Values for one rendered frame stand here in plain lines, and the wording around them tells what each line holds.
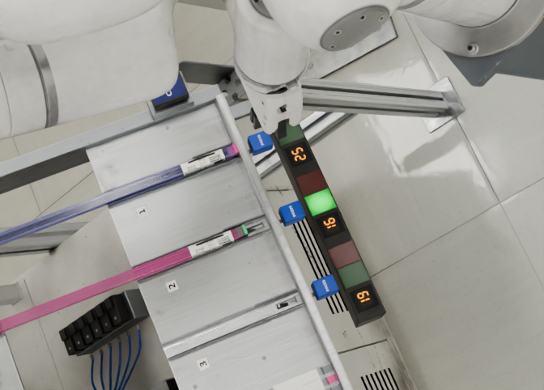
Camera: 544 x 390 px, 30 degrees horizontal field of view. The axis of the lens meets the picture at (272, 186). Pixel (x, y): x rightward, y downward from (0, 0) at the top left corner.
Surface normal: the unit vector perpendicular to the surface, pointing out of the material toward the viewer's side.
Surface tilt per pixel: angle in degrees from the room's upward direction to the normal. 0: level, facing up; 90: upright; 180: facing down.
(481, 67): 0
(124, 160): 45
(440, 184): 0
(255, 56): 57
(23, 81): 63
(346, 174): 0
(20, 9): 52
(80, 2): 73
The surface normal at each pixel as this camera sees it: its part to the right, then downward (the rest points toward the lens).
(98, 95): 0.50, 0.63
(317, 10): -0.16, 0.57
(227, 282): 0.05, -0.32
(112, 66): 0.48, 0.08
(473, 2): 0.47, 0.81
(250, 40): -0.61, 0.74
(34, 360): -0.61, 0.03
